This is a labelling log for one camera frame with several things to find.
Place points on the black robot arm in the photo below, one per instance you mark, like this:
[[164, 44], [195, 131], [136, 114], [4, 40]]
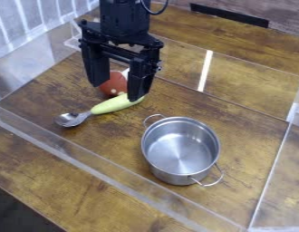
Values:
[[125, 17]]

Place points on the clear acrylic triangle bracket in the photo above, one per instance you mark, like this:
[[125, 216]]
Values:
[[72, 42]]

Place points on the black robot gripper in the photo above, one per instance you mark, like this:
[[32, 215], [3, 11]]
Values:
[[137, 50]]

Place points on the stainless steel pot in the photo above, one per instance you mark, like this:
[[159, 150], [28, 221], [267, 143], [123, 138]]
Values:
[[181, 149]]

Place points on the green handled metal spoon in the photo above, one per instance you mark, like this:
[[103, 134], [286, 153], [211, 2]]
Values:
[[115, 104]]

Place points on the red white toy mushroom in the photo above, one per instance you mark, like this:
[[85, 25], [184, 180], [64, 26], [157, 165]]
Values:
[[115, 85]]

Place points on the black strip on table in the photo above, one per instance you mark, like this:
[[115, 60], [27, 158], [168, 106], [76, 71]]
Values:
[[243, 18]]

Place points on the clear acrylic tray wall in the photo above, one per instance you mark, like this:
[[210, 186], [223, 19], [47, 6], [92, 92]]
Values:
[[172, 204]]

